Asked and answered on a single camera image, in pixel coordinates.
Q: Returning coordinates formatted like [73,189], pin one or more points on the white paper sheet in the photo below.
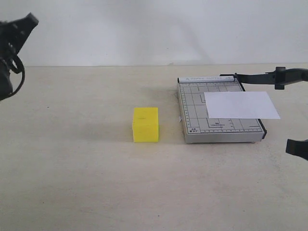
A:
[240,105]

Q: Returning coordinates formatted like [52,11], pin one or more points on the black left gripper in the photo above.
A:
[13,36]

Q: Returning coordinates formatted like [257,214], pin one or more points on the black cutter blade arm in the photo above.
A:
[280,77]

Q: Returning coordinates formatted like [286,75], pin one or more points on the grey paper cutter base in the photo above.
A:
[198,127]

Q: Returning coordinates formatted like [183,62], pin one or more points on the yellow cube block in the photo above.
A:
[145,124]

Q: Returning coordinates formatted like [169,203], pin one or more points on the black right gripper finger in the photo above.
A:
[297,148]

